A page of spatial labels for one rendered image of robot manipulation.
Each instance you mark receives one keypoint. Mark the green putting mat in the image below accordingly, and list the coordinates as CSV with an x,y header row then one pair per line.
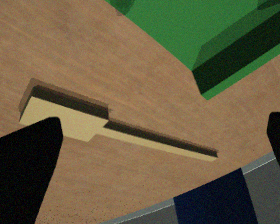
x,y
195,30

